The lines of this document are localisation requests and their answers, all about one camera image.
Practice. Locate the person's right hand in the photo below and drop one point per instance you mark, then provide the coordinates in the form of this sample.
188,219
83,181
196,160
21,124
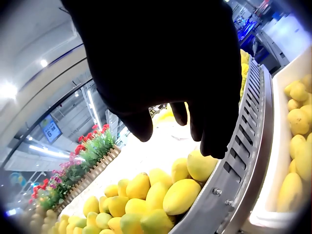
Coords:
158,61

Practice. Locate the person's right index finger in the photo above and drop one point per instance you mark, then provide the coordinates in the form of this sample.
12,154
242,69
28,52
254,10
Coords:
180,114

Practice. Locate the person's right thumb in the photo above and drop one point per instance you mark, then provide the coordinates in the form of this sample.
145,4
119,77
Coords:
137,123

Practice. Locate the person's right fingers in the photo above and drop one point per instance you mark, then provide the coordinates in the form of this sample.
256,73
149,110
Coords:
212,131

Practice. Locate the row of artificial flowers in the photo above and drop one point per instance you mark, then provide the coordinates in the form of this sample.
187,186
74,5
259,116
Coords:
93,143

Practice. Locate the small wooden picket fence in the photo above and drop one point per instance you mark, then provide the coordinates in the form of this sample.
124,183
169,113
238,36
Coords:
97,168

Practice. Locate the pile of netted yellow fruit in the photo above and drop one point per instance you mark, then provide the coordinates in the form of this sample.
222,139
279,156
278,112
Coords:
244,68

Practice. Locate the pile of yellow mangoes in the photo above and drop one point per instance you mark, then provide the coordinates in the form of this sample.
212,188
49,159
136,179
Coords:
156,195

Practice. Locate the white foam crate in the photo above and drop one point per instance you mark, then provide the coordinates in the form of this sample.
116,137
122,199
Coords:
277,80

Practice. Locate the heap of mangoes in crate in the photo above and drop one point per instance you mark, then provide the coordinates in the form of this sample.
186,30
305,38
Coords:
298,121

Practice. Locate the hanging blue price sign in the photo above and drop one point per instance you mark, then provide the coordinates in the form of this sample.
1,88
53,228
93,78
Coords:
50,128

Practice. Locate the pile of pale tan fruit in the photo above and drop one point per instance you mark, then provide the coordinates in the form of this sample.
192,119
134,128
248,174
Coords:
40,219

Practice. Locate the slotted metal divider rail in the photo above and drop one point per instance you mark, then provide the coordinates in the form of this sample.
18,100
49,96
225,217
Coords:
246,136

